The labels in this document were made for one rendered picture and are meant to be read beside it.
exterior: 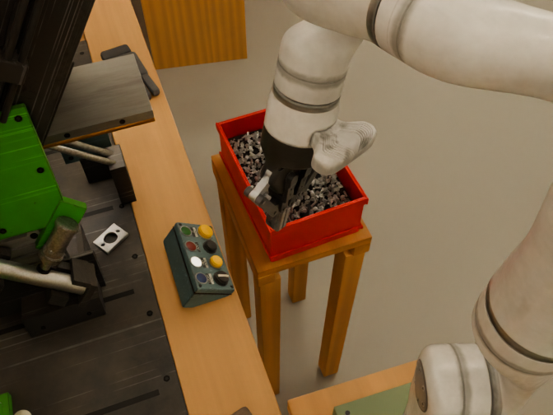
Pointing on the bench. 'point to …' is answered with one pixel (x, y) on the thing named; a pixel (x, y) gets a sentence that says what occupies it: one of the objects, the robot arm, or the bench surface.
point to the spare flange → (111, 243)
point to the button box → (206, 291)
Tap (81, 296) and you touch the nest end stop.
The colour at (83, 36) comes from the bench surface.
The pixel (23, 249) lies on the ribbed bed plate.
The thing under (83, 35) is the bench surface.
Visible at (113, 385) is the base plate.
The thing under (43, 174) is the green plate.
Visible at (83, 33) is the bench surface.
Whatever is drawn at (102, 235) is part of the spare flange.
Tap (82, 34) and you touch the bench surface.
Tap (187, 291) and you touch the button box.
